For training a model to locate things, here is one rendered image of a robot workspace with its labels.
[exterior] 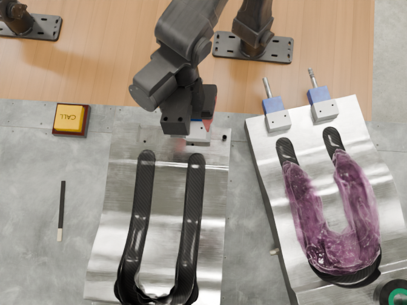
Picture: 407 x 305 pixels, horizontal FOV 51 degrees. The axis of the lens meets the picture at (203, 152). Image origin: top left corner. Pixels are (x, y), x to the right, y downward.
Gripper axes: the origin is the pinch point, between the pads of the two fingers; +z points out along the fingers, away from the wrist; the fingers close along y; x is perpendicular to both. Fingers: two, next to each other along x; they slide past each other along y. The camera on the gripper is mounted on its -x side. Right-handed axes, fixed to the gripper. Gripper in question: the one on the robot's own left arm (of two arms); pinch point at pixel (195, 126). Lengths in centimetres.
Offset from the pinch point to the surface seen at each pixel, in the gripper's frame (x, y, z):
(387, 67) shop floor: 98, 60, 75
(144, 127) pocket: 3.1, -12.9, 4.9
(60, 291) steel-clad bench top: -30.0, -28.8, 22.4
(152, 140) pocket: 1.2, -11.0, 6.9
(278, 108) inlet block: 11.5, 16.3, 6.6
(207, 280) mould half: -27.3, 5.1, 12.2
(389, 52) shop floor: 105, 62, 73
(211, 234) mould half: -17.6, 4.4, 12.9
